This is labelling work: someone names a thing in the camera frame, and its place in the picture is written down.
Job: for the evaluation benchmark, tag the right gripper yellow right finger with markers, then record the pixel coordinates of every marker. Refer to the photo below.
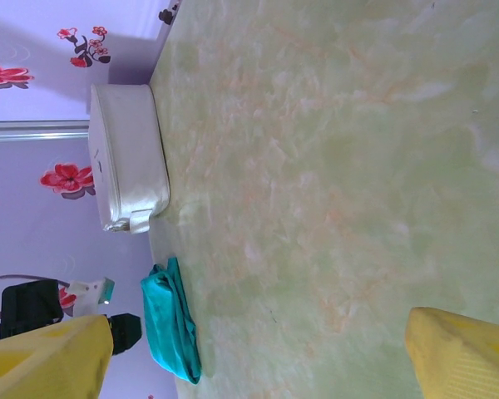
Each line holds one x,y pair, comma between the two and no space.
461,361

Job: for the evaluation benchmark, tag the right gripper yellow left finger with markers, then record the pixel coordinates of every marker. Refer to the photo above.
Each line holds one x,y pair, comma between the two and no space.
45,365

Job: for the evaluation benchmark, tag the teal printed t-shirt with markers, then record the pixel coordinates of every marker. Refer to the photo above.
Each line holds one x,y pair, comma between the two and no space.
170,328

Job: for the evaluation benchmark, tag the white plastic box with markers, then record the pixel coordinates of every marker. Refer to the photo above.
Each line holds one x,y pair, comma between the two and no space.
129,158

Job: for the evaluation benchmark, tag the aluminium frame post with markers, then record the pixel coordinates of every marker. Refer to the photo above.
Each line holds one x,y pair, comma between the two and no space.
33,131

